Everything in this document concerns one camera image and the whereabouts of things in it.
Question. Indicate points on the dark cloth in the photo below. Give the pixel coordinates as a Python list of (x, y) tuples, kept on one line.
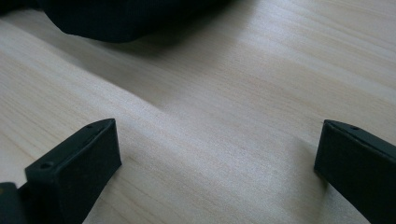
[(118, 18)]

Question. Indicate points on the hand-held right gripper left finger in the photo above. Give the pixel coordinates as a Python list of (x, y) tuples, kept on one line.
[(73, 174)]

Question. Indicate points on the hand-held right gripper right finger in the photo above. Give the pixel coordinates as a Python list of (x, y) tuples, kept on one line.
[(361, 169)]

